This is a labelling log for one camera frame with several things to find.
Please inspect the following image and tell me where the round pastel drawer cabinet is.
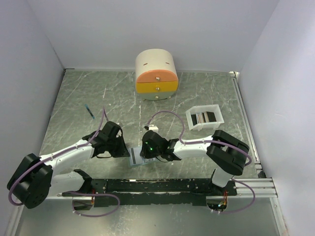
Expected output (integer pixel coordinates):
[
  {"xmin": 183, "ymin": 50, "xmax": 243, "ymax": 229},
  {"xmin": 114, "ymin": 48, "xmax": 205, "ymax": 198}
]
[{"xmin": 135, "ymin": 49, "xmax": 179, "ymax": 100}]

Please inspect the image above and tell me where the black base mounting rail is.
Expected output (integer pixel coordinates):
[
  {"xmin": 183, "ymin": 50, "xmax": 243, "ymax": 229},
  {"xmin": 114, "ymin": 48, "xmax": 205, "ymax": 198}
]
[{"xmin": 61, "ymin": 169, "xmax": 238, "ymax": 211}]

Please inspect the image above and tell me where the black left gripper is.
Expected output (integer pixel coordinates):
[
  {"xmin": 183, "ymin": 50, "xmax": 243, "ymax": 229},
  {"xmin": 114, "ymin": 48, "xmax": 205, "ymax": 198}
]
[{"xmin": 106, "ymin": 133, "xmax": 130, "ymax": 157}]

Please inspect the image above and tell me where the aluminium frame rail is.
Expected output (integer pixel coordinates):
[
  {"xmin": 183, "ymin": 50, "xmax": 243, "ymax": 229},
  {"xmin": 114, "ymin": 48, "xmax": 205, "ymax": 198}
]
[{"xmin": 4, "ymin": 154, "xmax": 278, "ymax": 236}]

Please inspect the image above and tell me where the white striped credit card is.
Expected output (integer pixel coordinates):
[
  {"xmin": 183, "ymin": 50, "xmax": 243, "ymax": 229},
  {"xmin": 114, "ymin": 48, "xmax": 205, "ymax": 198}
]
[{"xmin": 128, "ymin": 147, "xmax": 145, "ymax": 167}]

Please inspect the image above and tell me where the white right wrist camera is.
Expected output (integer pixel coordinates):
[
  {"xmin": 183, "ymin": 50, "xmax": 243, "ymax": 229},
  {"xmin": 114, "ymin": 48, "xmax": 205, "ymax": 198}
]
[{"xmin": 144, "ymin": 124, "xmax": 158, "ymax": 132}]

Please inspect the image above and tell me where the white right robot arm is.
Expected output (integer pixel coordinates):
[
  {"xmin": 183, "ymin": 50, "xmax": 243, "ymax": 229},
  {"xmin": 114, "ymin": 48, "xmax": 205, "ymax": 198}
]
[{"xmin": 140, "ymin": 130, "xmax": 252, "ymax": 196}]

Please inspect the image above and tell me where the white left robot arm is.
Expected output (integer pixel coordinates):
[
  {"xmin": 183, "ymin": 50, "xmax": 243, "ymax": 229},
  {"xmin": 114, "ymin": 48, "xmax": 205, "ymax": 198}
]
[{"xmin": 7, "ymin": 121, "xmax": 129, "ymax": 209}]

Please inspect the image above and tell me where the mint green card holder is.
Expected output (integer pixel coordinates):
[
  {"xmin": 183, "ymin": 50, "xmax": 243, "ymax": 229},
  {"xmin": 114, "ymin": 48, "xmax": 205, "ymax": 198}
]
[{"xmin": 127, "ymin": 147, "xmax": 157, "ymax": 167}]

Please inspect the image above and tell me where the white card tray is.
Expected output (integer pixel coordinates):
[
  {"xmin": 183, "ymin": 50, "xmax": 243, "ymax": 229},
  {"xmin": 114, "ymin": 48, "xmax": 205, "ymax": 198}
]
[{"xmin": 186, "ymin": 104, "xmax": 224, "ymax": 131}]

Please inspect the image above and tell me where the blue pen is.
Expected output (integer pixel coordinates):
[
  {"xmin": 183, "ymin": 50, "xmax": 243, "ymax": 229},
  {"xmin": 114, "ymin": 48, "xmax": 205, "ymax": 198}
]
[{"xmin": 85, "ymin": 104, "xmax": 95, "ymax": 119}]

